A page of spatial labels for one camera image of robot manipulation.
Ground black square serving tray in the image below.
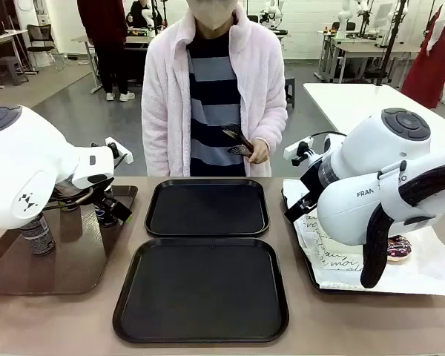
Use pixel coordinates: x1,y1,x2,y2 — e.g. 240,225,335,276
112,237,290,344
144,178,271,238

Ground person's left hand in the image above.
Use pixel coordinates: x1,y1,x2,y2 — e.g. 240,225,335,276
248,137,271,165

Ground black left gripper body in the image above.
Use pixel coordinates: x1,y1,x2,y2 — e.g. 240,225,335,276
90,181,118,208

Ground beige face mask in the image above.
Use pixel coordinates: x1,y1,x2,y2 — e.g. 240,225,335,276
188,0,233,31

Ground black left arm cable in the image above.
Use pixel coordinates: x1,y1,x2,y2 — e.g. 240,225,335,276
47,185,114,209

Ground black tray under paper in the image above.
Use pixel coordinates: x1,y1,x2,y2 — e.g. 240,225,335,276
280,187,437,296

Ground person in pink robe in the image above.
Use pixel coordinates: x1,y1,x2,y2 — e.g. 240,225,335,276
141,0,289,178

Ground dark brown serving tongs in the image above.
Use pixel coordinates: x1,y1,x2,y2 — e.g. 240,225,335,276
221,124,255,157

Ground white table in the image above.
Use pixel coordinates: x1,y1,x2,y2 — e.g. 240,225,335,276
303,82,445,149

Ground black office chair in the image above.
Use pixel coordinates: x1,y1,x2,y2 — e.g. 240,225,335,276
26,24,62,71

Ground right tray with white paper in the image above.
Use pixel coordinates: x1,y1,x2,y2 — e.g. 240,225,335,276
281,177,445,297

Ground black tripod pole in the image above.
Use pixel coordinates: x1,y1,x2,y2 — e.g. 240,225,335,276
374,0,409,88

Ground brown plastic tray with handles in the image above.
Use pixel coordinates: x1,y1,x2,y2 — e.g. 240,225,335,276
0,184,139,296

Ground chocolate sprinkled donut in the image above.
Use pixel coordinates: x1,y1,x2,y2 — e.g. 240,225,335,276
387,235,414,263

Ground grey plastic stool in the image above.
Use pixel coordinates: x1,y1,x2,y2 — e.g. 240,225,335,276
283,76,296,108

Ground background table with metal legs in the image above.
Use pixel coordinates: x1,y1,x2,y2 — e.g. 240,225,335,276
70,33,154,94

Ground background white robot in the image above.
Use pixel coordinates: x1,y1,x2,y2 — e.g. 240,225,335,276
259,0,285,29
336,0,357,40

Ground background work table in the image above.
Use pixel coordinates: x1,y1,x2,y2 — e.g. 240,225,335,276
332,42,422,85

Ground red dress on mannequin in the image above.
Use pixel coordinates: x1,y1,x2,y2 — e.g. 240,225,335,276
400,4,445,109

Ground background desk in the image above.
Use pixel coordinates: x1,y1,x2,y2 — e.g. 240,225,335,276
0,29,30,72

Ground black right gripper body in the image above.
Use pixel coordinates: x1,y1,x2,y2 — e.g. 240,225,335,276
299,157,326,203

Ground black can with white text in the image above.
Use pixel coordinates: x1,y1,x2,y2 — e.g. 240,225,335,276
20,213,56,256

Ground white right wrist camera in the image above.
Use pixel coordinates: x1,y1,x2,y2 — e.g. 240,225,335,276
283,136,315,166

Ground pink sleeved right forearm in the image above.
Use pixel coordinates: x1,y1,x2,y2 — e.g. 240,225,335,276
141,99,174,177

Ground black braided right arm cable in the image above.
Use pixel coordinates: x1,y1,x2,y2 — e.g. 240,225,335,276
360,157,445,290

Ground dark step stool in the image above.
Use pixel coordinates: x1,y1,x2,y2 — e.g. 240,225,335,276
0,56,30,87

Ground pink sleeved left forearm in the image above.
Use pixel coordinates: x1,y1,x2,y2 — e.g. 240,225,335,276
244,88,289,149

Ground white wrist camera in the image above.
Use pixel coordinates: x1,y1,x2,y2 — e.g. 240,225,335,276
104,136,134,165
283,136,315,166

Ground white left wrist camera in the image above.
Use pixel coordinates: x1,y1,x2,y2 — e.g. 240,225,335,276
104,136,134,165

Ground background person in black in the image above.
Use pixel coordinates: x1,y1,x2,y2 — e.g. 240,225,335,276
76,0,136,102

